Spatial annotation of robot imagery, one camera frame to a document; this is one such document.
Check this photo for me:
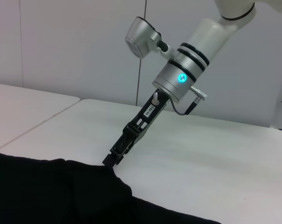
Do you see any black shirt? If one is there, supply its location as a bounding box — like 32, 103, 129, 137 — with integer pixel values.
0, 150, 222, 224

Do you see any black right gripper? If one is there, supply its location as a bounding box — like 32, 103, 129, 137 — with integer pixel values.
103, 88, 172, 167

